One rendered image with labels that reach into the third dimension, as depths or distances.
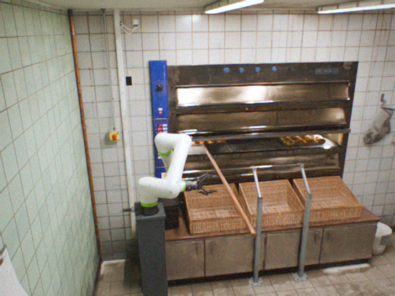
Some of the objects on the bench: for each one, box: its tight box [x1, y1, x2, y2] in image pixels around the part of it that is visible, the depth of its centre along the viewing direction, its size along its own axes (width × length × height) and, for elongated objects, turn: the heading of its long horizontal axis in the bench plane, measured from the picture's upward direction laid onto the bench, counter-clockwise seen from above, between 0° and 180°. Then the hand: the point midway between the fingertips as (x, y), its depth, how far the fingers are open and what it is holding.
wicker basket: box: [239, 179, 305, 228], centre depth 358 cm, size 49×56×28 cm
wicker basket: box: [183, 183, 247, 234], centre depth 350 cm, size 49×56×28 cm
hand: (215, 184), depth 293 cm, fingers open, 13 cm apart
